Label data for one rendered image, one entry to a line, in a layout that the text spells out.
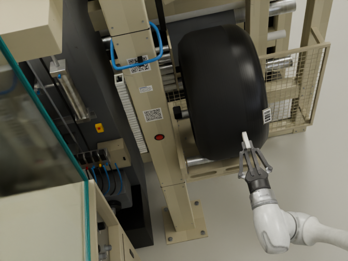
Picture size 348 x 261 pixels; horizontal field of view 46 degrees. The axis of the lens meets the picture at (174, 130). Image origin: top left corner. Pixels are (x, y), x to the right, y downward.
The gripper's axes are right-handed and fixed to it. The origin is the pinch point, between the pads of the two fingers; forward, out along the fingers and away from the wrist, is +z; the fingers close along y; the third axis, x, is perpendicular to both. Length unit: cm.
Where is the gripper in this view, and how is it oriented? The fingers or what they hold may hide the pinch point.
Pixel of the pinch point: (246, 141)
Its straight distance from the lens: 157.5
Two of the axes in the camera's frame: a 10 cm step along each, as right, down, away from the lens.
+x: 1.1, 4.7, 8.8
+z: -1.7, -8.6, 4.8
